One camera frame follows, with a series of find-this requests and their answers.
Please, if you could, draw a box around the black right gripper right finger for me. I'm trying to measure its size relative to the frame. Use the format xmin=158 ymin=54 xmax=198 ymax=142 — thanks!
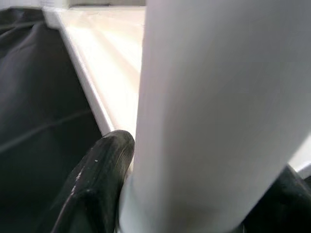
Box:
xmin=242 ymin=165 xmax=311 ymax=233

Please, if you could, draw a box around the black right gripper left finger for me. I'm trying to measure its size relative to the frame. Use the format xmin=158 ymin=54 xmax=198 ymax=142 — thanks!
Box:
xmin=51 ymin=130 xmax=136 ymax=233

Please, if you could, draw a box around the white plastic children table top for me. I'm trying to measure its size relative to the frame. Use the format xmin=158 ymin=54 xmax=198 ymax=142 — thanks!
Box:
xmin=42 ymin=0 xmax=311 ymax=180

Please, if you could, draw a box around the white plastic table leg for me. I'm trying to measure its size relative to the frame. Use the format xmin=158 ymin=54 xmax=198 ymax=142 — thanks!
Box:
xmin=118 ymin=0 xmax=311 ymax=233

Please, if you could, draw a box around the black table cloth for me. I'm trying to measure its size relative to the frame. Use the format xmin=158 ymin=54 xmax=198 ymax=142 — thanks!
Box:
xmin=0 ymin=6 xmax=137 ymax=233

